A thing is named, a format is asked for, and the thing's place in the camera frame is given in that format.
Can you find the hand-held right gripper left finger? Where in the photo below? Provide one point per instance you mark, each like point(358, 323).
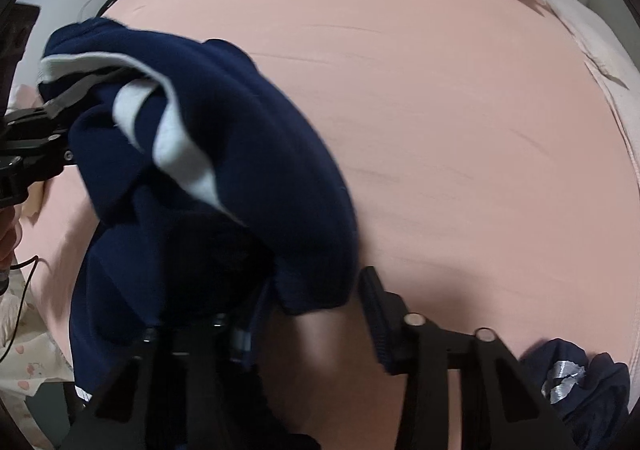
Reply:
point(200, 390)

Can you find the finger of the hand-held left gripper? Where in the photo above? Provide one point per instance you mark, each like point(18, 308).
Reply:
point(35, 125)
point(25, 170)

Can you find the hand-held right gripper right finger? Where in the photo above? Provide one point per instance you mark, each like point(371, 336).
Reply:
point(380, 325)

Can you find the navy garment wide white stripe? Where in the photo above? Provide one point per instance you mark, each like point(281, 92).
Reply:
point(260, 155)

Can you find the navy pants elastic striped waistband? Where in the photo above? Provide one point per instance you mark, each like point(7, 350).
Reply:
point(600, 390)

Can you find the small white checkered pillow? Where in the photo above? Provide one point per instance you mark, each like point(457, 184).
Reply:
point(590, 30)

